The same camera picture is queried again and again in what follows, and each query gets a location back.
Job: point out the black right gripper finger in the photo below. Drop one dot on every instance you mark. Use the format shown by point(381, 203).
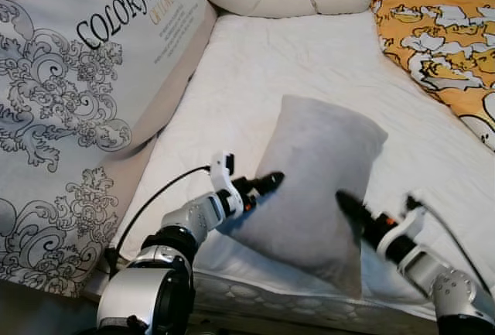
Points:
point(354, 205)
point(349, 219)

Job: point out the grey pillow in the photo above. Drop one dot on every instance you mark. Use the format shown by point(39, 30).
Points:
point(309, 180)

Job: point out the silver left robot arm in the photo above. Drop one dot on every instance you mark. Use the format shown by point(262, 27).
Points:
point(155, 288)

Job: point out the grey patterned mattress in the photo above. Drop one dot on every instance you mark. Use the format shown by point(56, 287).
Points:
point(271, 300)

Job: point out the white quilted mattress pad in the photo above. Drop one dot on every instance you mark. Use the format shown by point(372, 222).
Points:
point(309, 56)

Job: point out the orange cartoon print blanket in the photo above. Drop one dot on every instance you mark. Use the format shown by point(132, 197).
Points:
point(441, 49)

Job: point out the grey floral printed quilt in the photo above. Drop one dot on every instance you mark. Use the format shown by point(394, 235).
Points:
point(77, 103)

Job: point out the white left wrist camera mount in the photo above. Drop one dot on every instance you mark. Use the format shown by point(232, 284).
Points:
point(224, 188)

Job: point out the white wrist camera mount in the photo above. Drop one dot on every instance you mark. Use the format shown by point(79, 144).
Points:
point(408, 234)
point(224, 188)

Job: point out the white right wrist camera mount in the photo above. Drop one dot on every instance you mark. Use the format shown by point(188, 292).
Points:
point(408, 234)

